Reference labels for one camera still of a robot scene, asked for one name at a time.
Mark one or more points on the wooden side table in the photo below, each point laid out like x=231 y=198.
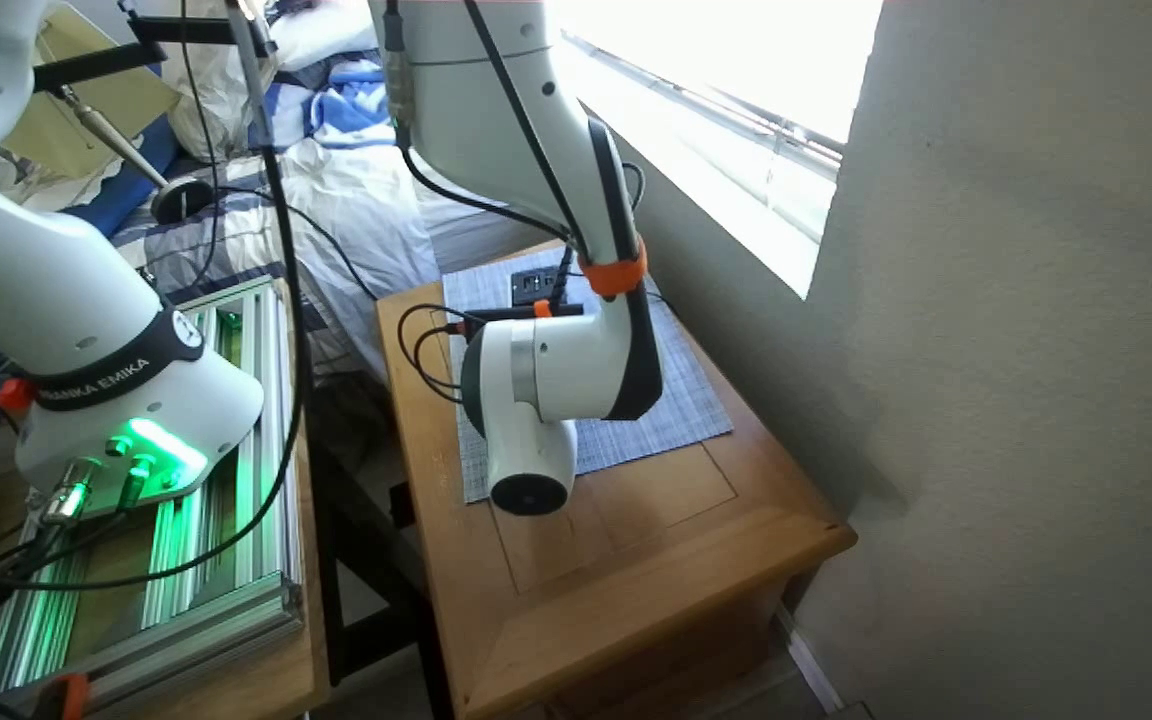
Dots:
x=634 y=594

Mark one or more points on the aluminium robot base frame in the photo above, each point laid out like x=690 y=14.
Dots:
x=184 y=583

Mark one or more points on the grey woven placemat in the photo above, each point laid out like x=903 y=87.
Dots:
x=687 y=415

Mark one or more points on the white window blinds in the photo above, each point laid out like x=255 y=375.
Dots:
x=745 y=105

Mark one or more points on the black cube device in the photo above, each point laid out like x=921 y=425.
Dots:
x=537 y=284

